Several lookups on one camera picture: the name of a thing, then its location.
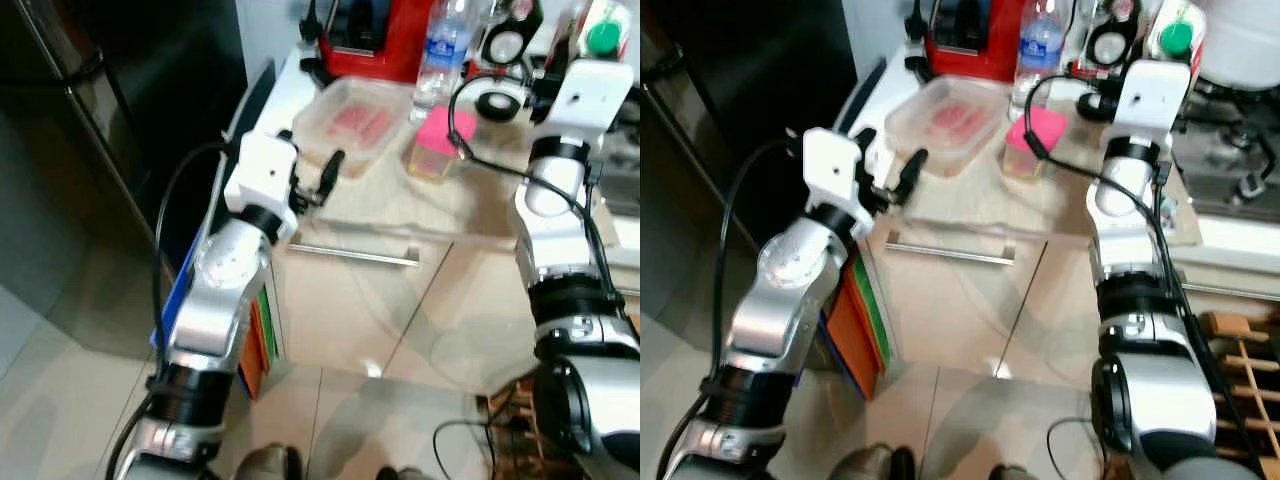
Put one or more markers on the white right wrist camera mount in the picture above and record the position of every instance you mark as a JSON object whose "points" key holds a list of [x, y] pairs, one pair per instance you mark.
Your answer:
{"points": [[590, 95], [1152, 95]]}

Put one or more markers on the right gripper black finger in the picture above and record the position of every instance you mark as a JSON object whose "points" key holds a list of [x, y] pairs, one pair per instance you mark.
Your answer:
{"points": [[563, 42]]}

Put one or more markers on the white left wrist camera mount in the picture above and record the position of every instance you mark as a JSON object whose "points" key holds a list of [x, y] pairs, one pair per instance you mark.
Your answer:
{"points": [[835, 170], [262, 175]]}

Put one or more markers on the clear water bottle blue label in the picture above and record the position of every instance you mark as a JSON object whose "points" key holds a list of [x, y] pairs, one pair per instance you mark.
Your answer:
{"points": [[1038, 55], [440, 60]]}

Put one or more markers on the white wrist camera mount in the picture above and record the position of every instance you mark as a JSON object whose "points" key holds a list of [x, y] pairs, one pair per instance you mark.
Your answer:
{"points": [[590, 95], [835, 170], [1152, 95], [262, 175]]}

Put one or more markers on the grey robot right foot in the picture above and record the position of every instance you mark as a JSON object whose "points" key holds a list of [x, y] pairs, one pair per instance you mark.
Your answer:
{"points": [[1012, 473], [400, 473]]}

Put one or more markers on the red white drink carton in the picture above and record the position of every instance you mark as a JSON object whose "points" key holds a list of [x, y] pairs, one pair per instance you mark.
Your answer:
{"points": [[605, 38], [1178, 38]]}

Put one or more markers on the black tape roll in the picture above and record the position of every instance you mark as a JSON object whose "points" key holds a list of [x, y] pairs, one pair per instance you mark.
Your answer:
{"points": [[1085, 107], [482, 106]]}

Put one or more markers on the pink lidded small container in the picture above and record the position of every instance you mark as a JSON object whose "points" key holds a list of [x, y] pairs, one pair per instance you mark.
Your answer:
{"points": [[1035, 130], [440, 130]]}

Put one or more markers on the black power plug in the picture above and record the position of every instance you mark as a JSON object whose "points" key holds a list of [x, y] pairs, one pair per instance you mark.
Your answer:
{"points": [[915, 18], [311, 20]]}

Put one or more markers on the dark bottle with round tag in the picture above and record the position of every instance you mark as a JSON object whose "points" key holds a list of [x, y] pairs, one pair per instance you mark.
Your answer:
{"points": [[505, 45], [1110, 45]]}

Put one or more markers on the grey robot foot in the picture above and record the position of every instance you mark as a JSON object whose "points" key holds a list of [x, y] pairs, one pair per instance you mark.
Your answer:
{"points": [[270, 465], [870, 465], [1012, 473], [400, 473]]}

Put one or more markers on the black coffee tamper scoop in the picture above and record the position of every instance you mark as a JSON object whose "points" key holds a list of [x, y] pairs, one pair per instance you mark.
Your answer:
{"points": [[922, 70], [316, 72]]}

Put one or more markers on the large dark steel fridge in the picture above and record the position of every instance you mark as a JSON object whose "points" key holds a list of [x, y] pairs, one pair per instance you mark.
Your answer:
{"points": [[720, 150], [100, 150]]}

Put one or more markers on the beige woven place mat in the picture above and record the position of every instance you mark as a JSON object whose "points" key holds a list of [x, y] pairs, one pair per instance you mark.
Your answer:
{"points": [[420, 215], [1010, 212]]}

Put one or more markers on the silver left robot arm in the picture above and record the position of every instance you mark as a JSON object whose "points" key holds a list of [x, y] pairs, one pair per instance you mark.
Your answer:
{"points": [[220, 290], [790, 290]]}

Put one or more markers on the green board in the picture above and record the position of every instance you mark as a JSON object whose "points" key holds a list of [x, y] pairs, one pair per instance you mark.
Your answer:
{"points": [[875, 310], [267, 320]]}

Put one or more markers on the wooden slatted rack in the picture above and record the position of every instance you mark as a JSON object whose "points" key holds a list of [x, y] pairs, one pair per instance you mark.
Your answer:
{"points": [[515, 420], [1240, 330]]}

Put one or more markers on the grey robot left foot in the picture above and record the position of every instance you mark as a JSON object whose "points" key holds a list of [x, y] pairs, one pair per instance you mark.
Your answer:
{"points": [[870, 465], [270, 465]]}

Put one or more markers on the beige kitchen cabinet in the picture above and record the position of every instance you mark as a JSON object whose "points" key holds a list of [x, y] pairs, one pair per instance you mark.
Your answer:
{"points": [[350, 310], [950, 310]]}

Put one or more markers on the red coffee machine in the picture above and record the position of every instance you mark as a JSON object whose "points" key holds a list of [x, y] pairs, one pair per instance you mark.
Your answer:
{"points": [[995, 40], [400, 40]]}

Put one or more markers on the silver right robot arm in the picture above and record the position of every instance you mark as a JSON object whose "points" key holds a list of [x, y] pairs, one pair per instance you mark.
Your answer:
{"points": [[1130, 250], [560, 240]]}

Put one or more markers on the large clear food container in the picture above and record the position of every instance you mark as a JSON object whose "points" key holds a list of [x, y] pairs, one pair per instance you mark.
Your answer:
{"points": [[355, 125], [945, 125]]}

